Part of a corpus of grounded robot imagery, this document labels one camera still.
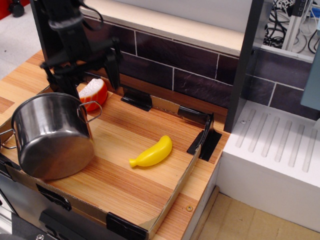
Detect tangled black cables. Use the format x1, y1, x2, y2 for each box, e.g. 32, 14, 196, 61
263, 0, 320, 54

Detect dark vertical post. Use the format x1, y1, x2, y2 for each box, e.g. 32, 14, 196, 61
224, 0, 264, 133

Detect orange slice toy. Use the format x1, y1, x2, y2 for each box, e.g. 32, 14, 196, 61
78, 78, 108, 112

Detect yellow toy banana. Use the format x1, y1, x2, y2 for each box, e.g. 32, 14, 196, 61
129, 135, 173, 168

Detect stainless steel pot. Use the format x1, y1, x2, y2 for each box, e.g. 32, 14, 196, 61
1, 92, 95, 180

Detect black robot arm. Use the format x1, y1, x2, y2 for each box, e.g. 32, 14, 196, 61
39, 0, 122, 98

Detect brass screw in tabletop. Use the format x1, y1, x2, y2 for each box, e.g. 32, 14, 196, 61
185, 205, 193, 212

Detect white drying rack block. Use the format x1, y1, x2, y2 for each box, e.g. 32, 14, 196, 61
216, 101, 320, 231

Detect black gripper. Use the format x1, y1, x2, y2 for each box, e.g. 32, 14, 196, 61
40, 23, 123, 100

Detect cardboard fence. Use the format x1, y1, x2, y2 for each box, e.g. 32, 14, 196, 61
0, 72, 223, 240

